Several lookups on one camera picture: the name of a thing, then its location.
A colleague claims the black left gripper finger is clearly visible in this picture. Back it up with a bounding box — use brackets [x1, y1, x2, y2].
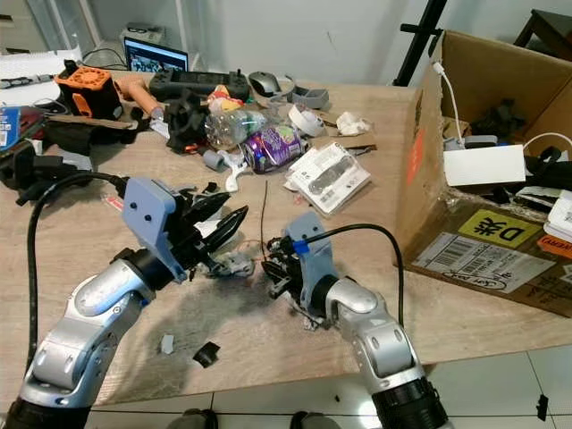
[186, 190, 231, 224]
[207, 206, 249, 260]

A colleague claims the crumpled grey white trash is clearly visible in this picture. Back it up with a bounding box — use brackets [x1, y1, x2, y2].
[209, 249, 257, 277]

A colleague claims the small grey cylinder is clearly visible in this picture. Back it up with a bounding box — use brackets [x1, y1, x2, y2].
[201, 149, 225, 172]

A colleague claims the white plastic wrench piece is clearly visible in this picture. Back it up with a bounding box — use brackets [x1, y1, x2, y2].
[223, 149, 252, 192]

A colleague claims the clear crushed plastic bottle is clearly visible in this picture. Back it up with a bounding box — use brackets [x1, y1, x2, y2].
[204, 103, 274, 150]

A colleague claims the black gear-shaped part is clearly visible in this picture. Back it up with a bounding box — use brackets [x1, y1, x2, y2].
[164, 89, 212, 154]

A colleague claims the crushed purple drink can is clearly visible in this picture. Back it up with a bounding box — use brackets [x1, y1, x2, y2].
[241, 125, 307, 174]

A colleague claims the white blister pack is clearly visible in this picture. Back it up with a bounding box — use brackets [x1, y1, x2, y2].
[284, 141, 373, 216]

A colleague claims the clear pen with red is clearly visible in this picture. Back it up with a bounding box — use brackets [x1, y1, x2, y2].
[102, 191, 131, 216]

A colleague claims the small black scrap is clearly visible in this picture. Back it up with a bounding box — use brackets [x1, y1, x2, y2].
[193, 341, 222, 368]

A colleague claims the colourful snack wrapper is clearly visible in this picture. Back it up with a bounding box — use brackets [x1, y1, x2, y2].
[206, 84, 245, 114]

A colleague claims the black handheld controller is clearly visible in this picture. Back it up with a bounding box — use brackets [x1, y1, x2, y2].
[148, 70, 250, 102]

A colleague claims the white tape roll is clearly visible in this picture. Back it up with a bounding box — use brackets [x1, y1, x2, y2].
[287, 103, 324, 136]

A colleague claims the grey computer mouse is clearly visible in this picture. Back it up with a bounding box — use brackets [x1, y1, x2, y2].
[248, 71, 283, 97]

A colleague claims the black flat pouch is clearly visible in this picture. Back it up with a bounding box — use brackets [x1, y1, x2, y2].
[43, 114, 144, 155]

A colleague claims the crumpled white paper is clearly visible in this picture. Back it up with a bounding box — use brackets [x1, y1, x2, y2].
[334, 111, 373, 138]

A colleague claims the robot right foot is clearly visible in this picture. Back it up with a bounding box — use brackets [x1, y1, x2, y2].
[290, 410, 341, 429]

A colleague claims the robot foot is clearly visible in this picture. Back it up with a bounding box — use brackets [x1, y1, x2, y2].
[290, 410, 341, 429]
[169, 408, 221, 429]

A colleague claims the small lit screen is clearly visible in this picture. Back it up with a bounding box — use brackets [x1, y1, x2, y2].
[123, 37, 191, 75]

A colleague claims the black clamp assembly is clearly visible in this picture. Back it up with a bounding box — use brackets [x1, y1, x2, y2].
[0, 141, 96, 194]

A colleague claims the orange and black device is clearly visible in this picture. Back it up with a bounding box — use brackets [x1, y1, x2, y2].
[54, 66, 118, 122]

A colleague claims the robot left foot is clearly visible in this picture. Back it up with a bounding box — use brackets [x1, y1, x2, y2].
[169, 408, 221, 429]

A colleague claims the white background appliance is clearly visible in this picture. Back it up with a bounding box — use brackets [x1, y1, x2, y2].
[122, 21, 167, 45]

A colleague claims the brown cardboard box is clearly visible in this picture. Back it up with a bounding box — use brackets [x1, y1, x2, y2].
[397, 29, 572, 319]

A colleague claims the blue retail package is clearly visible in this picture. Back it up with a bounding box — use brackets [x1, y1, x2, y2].
[0, 105, 21, 152]

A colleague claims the white flat power adapter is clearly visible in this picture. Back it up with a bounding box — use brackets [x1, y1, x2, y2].
[444, 144, 528, 188]

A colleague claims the white keyboard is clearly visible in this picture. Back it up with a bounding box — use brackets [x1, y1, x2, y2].
[0, 48, 87, 82]

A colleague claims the black plastic part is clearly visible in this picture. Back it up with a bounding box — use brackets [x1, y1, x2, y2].
[468, 99, 529, 140]

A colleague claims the black tripod stand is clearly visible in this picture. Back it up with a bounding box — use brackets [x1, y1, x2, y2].
[392, 0, 449, 88]

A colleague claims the dark wooden side table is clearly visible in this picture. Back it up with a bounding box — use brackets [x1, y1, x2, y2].
[513, 8, 572, 64]

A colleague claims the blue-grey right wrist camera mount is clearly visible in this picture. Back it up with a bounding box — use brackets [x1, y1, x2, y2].
[290, 212, 335, 301]

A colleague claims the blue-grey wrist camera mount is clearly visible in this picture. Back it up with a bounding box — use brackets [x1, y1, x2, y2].
[123, 176, 190, 274]
[290, 212, 335, 301]

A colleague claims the thin dark wire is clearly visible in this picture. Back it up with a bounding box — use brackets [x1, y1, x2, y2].
[258, 178, 274, 243]

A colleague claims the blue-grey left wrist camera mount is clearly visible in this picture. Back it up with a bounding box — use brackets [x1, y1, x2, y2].
[123, 176, 190, 274]

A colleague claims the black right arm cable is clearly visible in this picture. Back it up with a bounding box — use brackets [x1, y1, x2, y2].
[313, 223, 407, 324]

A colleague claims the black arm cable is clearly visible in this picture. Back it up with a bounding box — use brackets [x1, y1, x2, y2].
[25, 172, 130, 381]
[313, 223, 407, 324]

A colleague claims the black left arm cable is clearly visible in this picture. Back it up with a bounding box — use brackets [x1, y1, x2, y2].
[25, 172, 130, 381]

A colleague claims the thin white cable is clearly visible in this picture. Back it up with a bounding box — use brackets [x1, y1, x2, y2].
[432, 61, 466, 148]

